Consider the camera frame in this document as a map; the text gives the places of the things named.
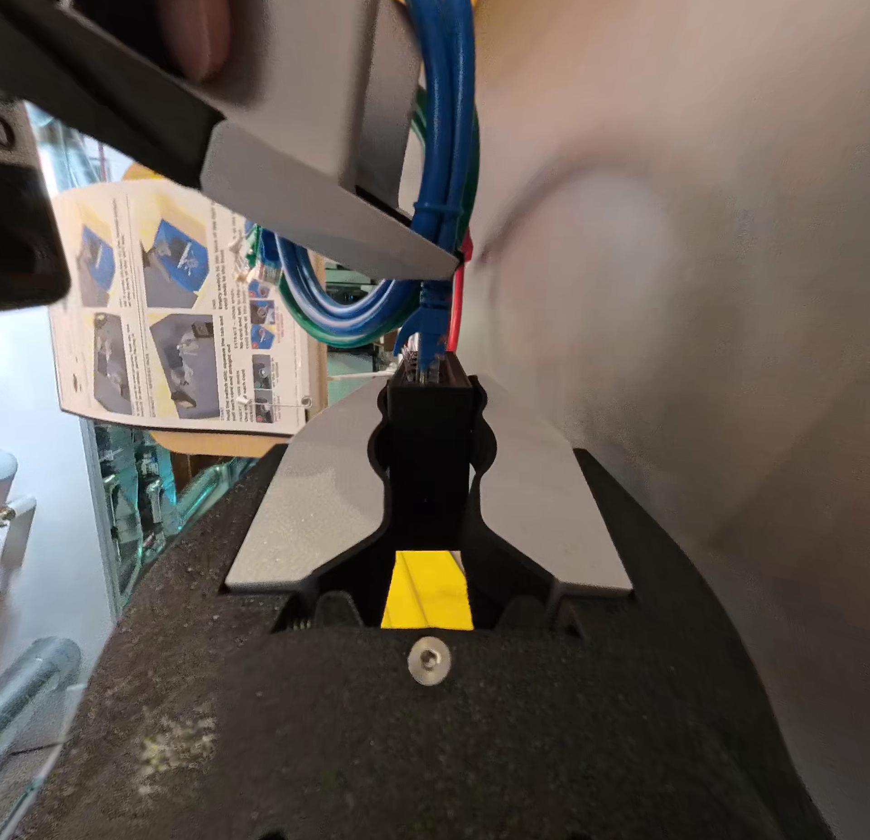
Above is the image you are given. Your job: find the green ethernet cable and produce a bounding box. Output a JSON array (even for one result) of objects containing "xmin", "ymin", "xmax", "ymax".
[{"xmin": 245, "ymin": 89, "xmax": 482, "ymax": 352}]

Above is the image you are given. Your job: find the blue ethernet cable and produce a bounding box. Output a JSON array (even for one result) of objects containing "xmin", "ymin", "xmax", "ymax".
[{"xmin": 261, "ymin": 0, "xmax": 477, "ymax": 386}]

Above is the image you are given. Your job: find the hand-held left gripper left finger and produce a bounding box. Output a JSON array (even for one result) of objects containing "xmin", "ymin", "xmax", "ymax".
[{"xmin": 223, "ymin": 385, "xmax": 391, "ymax": 594}]

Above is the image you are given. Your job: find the instruction sheet on stand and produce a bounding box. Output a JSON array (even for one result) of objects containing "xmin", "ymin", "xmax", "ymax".
[{"xmin": 122, "ymin": 164, "xmax": 330, "ymax": 460}]

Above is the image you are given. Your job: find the silver ventilation duct cluster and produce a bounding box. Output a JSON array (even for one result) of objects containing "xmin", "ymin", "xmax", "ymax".
[{"xmin": 0, "ymin": 446, "xmax": 86, "ymax": 739}]

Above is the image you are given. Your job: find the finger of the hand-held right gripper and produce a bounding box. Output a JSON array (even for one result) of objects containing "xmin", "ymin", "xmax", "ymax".
[
  {"xmin": 353, "ymin": 0, "xmax": 426, "ymax": 228},
  {"xmin": 200, "ymin": 120, "xmax": 464, "ymax": 281}
]

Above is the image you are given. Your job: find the black ethernet switch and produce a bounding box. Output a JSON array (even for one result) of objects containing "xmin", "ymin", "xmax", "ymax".
[{"xmin": 377, "ymin": 351, "xmax": 487, "ymax": 553}]

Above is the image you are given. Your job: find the printed instruction sheet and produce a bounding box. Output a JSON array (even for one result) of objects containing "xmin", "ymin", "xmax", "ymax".
[{"xmin": 49, "ymin": 177, "xmax": 314, "ymax": 436}]

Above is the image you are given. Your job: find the red ethernet cable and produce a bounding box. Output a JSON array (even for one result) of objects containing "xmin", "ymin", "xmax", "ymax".
[{"xmin": 447, "ymin": 232, "xmax": 474, "ymax": 355}]

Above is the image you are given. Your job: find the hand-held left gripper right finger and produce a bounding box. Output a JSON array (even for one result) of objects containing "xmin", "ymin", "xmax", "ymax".
[{"xmin": 468, "ymin": 377, "xmax": 636, "ymax": 591}]

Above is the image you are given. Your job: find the person's right hand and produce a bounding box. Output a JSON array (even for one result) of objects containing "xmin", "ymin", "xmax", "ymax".
[{"xmin": 153, "ymin": 0, "xmax": 232, "ymax": 85}]

